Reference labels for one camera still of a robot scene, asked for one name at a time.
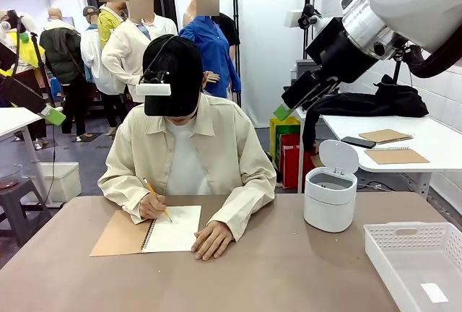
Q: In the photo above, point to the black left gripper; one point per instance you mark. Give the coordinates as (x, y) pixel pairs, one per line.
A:
(21, 95)

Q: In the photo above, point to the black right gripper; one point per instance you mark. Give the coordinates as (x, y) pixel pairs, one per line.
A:
(339, 52)

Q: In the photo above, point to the yellow pencil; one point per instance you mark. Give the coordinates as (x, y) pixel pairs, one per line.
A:
(148, 185)

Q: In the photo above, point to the spiral sketchbook with brown cover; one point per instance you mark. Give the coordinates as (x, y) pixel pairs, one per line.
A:
(119, 236)

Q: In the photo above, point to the person's left forearm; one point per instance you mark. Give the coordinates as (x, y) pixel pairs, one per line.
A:
(245, 203)

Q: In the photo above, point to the person's right forearm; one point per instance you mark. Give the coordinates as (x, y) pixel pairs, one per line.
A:
(115, 185)

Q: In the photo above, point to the person's right hand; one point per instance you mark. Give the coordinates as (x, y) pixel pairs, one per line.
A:
(151, 207)

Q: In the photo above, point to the person's left hand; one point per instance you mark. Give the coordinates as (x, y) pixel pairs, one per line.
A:
(213, 239)

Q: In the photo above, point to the grey equipment box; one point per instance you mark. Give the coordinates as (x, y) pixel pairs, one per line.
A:
(305, 66)

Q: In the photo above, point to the white desk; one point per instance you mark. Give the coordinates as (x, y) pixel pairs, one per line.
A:
(14, 118)

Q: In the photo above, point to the yellow green shopping bag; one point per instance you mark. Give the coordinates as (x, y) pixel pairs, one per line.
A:
(285, 128)

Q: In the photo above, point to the black tripod stand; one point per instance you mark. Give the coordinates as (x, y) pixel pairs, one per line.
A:
(39, 63)

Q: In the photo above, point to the mannequin in dark green jacket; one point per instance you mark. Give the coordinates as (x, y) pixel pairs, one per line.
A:
(61, 55)

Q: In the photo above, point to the white storage crate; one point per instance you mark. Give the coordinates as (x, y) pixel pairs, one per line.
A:
(61, 182)

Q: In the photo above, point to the black smartphone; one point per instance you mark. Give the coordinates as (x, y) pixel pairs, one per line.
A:
(358, 142)

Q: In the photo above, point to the mannequin in white shirt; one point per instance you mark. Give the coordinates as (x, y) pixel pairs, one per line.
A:
(94, 59)

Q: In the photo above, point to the white trash bin lid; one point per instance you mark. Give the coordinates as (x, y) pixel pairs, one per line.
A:
(337, 155)

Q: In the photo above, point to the red shopping bag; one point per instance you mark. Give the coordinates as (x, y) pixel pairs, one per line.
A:
(290, 160)

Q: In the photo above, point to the clear glass bowl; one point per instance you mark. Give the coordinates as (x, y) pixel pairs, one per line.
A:
(9, 178)

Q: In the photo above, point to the black cloth pile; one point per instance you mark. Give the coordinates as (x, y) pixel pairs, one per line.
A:
(393, 100)

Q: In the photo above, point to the brown closed notebook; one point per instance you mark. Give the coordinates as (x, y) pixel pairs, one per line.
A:
(386, 135)

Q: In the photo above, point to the mannequin in cream jacket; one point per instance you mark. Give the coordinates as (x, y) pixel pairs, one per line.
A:
(122, 55)

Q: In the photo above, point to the grey plastic stool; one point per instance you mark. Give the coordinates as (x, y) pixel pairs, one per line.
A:
(18, 203)

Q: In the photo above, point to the person in cream shirt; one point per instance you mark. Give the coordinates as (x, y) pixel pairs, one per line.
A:
(144, 146)

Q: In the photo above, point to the mannequin in black t-shirt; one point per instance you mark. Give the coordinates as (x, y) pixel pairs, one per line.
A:
(229, 30)

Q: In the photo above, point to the mannequin in yellow jacket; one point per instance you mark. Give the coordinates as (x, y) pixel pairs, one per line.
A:
(106, 26)

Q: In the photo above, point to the brown spiral notebook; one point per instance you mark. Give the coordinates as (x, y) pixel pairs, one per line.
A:
(397, 156)

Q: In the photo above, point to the mannequin in blue shirt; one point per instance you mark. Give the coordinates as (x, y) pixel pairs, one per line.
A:
(213, 48)

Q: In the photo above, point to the white trash bin body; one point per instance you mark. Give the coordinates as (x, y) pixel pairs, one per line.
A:
(328, 207)

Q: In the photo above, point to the black baseball cap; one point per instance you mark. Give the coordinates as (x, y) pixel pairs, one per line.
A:
(173, 70)

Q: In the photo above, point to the white side table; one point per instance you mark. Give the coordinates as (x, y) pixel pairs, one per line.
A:
(433, 135)

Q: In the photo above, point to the white perforated plastic basket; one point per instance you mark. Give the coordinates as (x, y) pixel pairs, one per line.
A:
(397, 243)

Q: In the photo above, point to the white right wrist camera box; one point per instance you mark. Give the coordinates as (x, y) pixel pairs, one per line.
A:
(294, 17)

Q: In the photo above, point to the black left wrist mount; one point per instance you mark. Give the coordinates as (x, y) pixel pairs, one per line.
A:
(7, 55)

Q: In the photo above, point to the white head-mounted camera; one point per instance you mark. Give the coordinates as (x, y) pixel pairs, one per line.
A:
(153, 89)

